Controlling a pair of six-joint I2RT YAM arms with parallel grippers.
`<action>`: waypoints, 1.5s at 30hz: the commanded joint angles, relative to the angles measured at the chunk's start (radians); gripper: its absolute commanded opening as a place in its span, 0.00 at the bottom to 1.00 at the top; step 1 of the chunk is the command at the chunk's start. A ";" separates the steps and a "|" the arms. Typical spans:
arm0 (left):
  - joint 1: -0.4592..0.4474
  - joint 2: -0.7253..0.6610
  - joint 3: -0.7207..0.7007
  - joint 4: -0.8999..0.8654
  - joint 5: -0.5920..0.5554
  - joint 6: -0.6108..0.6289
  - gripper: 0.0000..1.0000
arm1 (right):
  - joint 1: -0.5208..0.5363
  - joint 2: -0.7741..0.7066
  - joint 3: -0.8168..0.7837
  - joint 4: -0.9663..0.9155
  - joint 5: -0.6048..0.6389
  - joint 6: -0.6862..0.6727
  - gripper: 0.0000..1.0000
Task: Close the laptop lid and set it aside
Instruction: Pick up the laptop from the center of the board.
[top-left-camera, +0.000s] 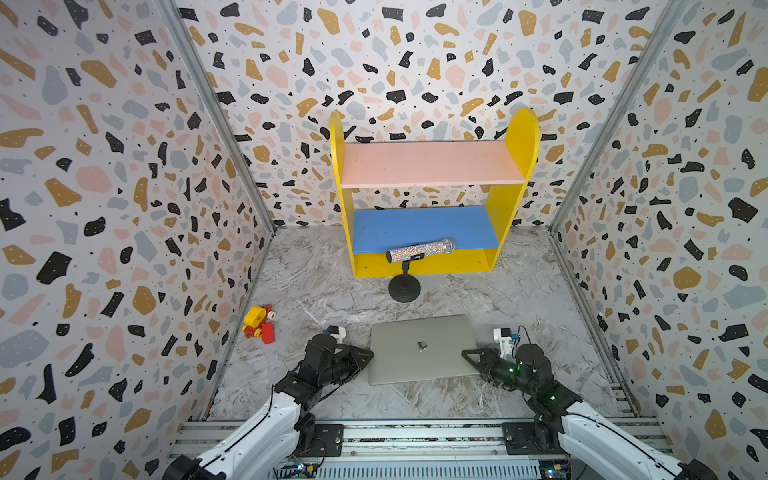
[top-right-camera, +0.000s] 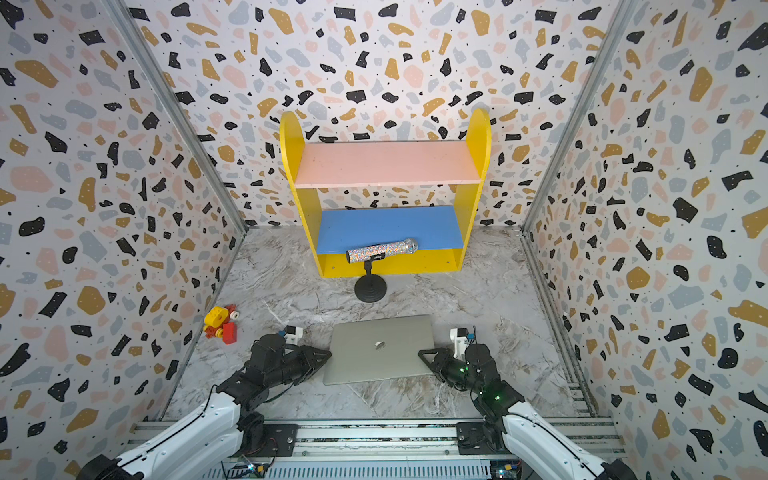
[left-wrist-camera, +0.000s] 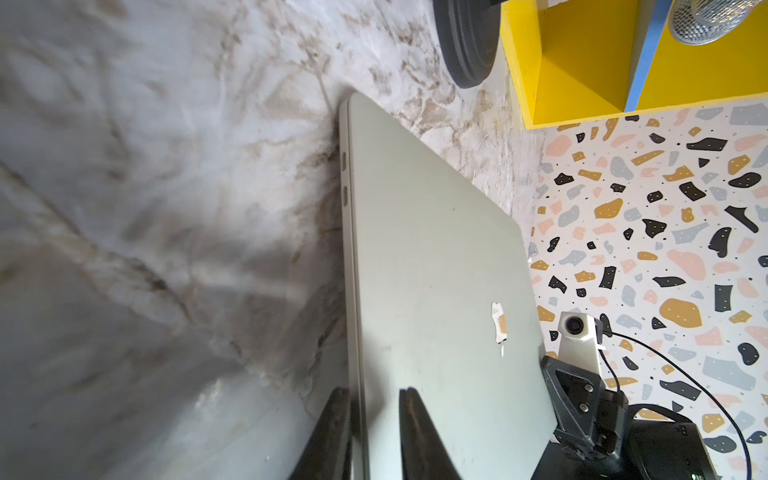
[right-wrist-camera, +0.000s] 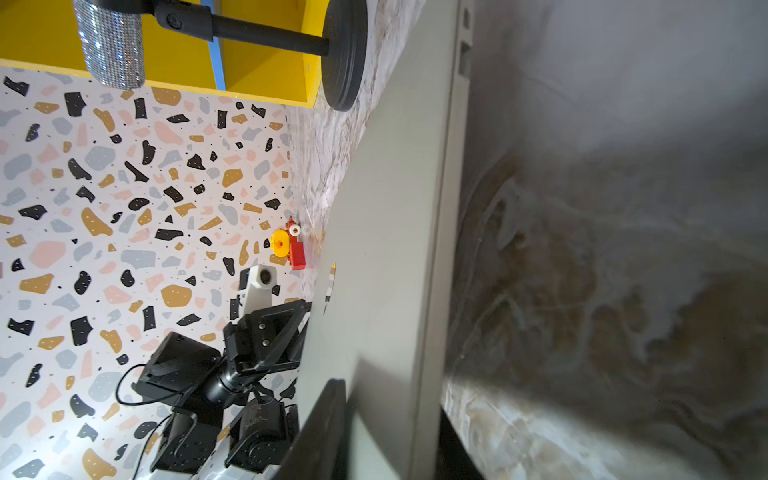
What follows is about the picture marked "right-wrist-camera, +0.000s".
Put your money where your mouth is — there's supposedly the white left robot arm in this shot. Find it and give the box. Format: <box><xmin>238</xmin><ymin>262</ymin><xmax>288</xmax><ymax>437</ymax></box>
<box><xmin>132</xmin><ymin>300</ymin><xmax>312</xmax><ymax>479</ymax></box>

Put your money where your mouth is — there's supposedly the red yellow toy vehicle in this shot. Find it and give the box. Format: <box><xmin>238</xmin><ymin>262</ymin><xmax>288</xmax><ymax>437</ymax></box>
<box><xmin>269</xmin><ymin>217</ymin><xmax>307</xmax><ymax>271</ymax></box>

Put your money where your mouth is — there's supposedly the yellow pink blue shelf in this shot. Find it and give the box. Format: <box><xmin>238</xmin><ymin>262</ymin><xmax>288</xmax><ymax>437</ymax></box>
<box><xmin>1</xmin><ymin>0</ymin><xmax>328</xmax><ymax>107</ymax></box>

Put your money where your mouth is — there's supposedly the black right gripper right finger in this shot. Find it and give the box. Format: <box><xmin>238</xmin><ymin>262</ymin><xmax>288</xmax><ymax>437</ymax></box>
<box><xmin>434</xmin><ymin>410</ymin><xmax>484</xmax><ymax>480</ymax></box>

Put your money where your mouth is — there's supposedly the glitter microphone on black stand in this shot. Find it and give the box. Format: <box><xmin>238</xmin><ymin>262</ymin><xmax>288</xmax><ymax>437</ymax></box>
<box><xmin>73</xmin><ymin>1</ymin><xmax>368</xmax><ymax>112</ymax></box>

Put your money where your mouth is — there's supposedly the silver laptop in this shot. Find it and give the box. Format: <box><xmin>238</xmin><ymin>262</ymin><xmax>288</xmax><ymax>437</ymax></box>
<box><xmin>297</xmin><ymin>1</ymin><xmax>474</xmax><ymax>479</ymax></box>

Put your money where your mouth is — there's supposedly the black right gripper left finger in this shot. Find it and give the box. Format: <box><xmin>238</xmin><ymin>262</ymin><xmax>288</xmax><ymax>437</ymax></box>
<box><xmin>273</xmin><ymin>379</ymin><xmax>347</xmax><ymax>480</ymax></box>

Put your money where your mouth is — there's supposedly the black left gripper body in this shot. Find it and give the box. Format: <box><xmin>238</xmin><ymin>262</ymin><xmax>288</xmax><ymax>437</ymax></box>
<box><xmin>221</xmin><ymin>300</ymin><xmax>312</xmax><ymax>390</ymax></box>

